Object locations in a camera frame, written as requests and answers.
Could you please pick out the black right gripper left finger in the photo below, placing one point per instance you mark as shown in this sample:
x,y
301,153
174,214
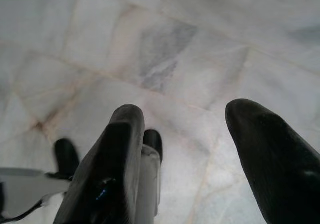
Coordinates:
x,y
110,174

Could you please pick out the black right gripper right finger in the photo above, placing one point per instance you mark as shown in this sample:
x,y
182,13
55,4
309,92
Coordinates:
x,y
275,164

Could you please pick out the robot right leg black foot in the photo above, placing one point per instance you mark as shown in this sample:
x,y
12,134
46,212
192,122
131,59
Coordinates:
x,y
150,179

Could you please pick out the robot leg black foot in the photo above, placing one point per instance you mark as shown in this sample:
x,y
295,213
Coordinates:
x,y
150,179
66,156

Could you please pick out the robot left leg black foot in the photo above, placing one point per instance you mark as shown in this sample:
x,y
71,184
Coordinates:
x,y
66,156

